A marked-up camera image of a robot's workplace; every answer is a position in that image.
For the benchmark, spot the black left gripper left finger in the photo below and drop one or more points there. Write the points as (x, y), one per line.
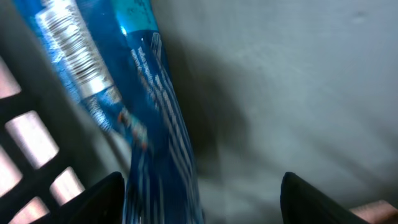
(102, 203)

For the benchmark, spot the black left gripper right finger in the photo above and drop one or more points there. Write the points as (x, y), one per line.
(302, 203)

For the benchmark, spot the blue snack packet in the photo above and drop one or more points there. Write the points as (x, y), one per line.
(110, 57)

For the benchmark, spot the grey plastic basket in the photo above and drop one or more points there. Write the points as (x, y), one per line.
(267, 87)

